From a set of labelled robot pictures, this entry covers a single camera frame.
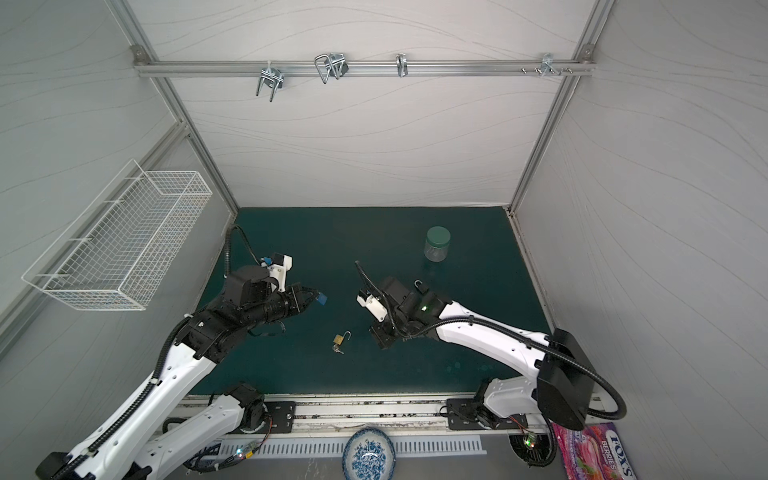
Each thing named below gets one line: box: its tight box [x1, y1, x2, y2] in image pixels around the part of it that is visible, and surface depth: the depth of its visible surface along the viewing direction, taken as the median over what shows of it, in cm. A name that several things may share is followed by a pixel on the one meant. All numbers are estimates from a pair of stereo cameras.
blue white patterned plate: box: [342, 427, 396, 480], surface depth 69 cm
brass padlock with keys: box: [332, 330, 352, 355], surface depth 88 cm
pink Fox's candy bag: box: [551, 422, 638, 480], surface depth 69 cm
